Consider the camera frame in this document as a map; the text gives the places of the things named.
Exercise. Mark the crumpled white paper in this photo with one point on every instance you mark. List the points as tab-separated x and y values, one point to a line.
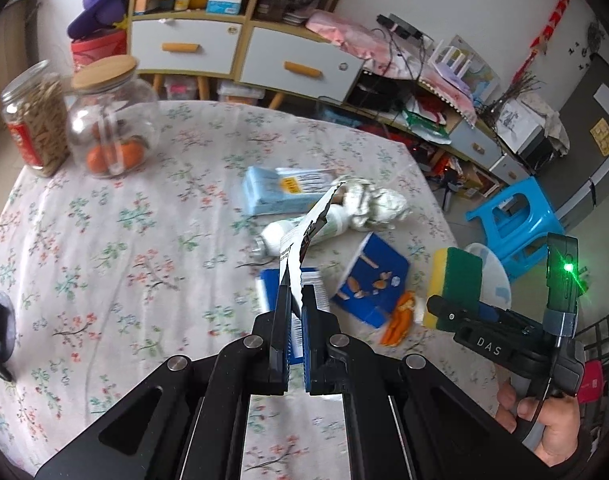
379	205

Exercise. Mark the white torn sachet wrapper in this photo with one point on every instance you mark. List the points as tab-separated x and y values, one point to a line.
304	240

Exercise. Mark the glass jar with wooden lid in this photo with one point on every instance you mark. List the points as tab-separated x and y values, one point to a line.
109	105

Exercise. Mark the floral tablecloth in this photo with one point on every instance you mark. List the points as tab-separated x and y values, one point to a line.
134	260

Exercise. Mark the white plastic bottle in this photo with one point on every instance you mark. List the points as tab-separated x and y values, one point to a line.
277	235

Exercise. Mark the yellow green sponge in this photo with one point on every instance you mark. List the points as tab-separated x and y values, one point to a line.
454	275

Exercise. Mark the white plastic bin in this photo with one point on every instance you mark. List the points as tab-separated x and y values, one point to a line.
495	275

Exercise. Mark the mandarin orange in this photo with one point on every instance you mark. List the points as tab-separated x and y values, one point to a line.
98	159
130	152

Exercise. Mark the person's right hand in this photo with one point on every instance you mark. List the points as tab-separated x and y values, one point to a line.
556	432

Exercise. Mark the dark grey cabinet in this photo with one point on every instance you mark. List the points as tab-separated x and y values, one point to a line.
589	135

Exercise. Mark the orange wrapper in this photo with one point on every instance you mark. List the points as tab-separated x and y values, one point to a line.
402	320

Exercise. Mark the light blue tissue pack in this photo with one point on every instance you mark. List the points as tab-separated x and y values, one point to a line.
264	190

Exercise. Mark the purple plush hat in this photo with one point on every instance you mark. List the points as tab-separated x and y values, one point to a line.
102	0

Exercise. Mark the low cabinet white drawer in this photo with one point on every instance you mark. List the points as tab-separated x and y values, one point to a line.
474	142

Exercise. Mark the wooden shelf cabinet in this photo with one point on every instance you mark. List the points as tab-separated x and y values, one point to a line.
252	17

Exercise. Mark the blue box with nut print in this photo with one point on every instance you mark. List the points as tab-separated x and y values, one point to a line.
379	260

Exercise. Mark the low wooden cabinet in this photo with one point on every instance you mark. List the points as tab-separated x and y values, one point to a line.
472	142

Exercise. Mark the pink cloth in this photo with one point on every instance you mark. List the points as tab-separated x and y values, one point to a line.
344	32

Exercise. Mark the blue plastic stool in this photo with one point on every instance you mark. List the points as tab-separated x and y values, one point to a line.
526	210

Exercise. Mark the green and white bag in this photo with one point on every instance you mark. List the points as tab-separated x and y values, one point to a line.
424	120

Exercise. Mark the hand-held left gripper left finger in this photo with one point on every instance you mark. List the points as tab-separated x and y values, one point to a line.
280	332

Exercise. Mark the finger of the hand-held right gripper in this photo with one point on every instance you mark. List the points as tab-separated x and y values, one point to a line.
442	310
488	312

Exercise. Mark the bundle of dry twigs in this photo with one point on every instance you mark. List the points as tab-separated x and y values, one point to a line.
514	92

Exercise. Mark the blue and white carton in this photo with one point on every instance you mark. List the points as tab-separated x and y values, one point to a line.
272	290

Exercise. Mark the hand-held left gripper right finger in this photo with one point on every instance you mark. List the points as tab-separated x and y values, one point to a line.
312	340

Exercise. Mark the small white rack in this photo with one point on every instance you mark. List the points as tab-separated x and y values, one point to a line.
454	57

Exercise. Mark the clear jar of brown snacks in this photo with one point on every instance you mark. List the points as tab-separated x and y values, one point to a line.
42	120

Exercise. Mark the red wall banner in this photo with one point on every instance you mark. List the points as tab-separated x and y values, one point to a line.
554	17

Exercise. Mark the red round box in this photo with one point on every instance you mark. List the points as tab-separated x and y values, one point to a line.
94	50

